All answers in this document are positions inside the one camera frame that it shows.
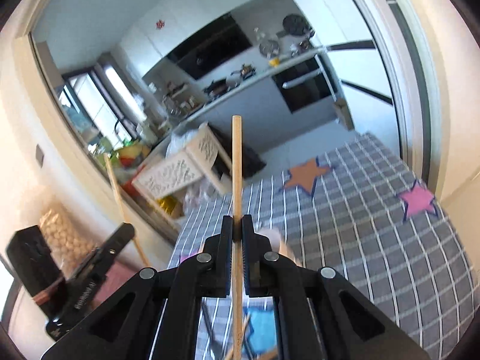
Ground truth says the wooden chopstick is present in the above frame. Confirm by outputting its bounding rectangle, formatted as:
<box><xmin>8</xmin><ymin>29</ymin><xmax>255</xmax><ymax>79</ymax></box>
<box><xmin>103</xmin><ymin>153</ymin><xmax>151</xmax><ymax>267</ymax></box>
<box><xmin>257</xmin><ymin>348</ymin><xmax>278</xmax><ymax>360</ymax></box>
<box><xmin>232</xmin><ymin>115</ymin><xmax>243</xmax><ymax>360</ymax></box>
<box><xmin>224</xmin><ymin>314</ymin><xmax>251</xmax><ymax>360</ymax></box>

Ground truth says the white utensil holder caddy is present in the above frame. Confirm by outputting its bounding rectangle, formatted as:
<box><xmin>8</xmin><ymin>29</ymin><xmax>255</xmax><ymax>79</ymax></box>
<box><xmin>257</xmin><ymin>228</ymin><xmax>302</xmax><ymax>267</ymax></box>

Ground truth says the grey checked tablecloth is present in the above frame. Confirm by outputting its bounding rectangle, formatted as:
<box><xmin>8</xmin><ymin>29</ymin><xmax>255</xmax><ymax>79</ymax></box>
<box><xmin>242</xmin><ymin>133</ymin><xmax>479</xmax><ymax>359</ymax></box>

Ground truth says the white perforated storage cart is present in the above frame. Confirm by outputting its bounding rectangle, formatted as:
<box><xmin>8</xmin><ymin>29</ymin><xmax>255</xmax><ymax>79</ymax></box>
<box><xmin>132</xmin><ymin>123</ymin><xmax>232</xmax><ymax>200</ymax></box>

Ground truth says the black built-in oven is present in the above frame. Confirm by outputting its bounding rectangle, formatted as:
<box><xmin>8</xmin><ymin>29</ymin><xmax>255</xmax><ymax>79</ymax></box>
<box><xmin>272</xmin><ymin>54</ymin><xmax>338</xmax><ymax>113</ymax></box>

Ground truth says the black range hood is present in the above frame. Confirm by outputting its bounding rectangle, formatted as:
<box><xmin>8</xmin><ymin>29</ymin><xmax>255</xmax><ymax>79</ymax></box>
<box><xmin>167</xmin><ymin>13</ymin><xmax>252</xmax><ymax>80</ymax></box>

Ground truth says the white refrigerator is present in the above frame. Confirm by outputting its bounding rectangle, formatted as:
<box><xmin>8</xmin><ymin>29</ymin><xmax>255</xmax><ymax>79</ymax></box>
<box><xmin>294</xmin><ymin>0</ymin><xmax>400</xmax><ymax>149</ymax></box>

